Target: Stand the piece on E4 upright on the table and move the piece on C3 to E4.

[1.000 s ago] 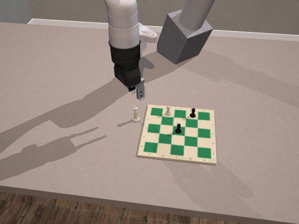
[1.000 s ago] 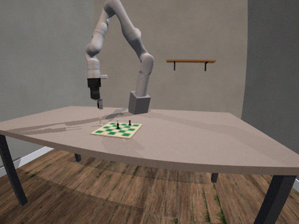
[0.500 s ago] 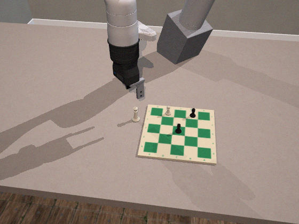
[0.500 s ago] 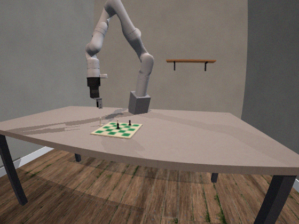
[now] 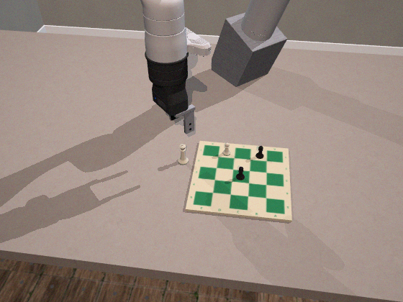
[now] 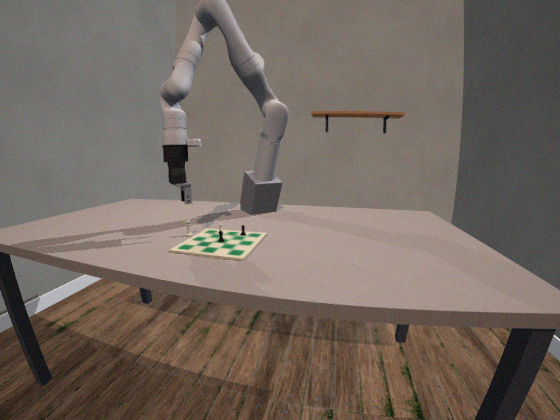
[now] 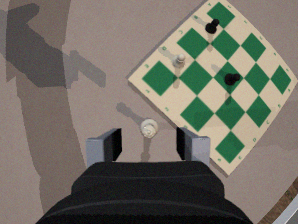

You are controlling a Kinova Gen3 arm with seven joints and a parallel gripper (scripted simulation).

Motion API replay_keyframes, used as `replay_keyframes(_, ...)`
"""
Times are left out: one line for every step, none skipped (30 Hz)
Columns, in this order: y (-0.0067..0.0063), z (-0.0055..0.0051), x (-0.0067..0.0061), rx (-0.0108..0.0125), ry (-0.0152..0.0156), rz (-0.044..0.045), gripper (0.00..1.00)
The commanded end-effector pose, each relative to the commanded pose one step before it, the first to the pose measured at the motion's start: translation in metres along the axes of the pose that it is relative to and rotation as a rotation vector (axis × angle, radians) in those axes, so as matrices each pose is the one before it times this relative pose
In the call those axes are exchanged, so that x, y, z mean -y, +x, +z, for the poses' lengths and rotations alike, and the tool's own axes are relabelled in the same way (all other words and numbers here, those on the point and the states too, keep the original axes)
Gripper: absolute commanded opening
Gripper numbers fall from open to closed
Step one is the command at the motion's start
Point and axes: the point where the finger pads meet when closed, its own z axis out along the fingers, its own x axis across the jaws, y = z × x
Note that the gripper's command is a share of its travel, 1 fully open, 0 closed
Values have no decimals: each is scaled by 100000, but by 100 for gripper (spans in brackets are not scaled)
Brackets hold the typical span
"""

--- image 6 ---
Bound white queen chess piece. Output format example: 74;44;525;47
185;220;193;237

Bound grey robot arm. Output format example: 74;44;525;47
159;0;289;181

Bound green and cream chessboard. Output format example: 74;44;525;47
170;229;267;261

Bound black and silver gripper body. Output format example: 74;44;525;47
162;128;201;184

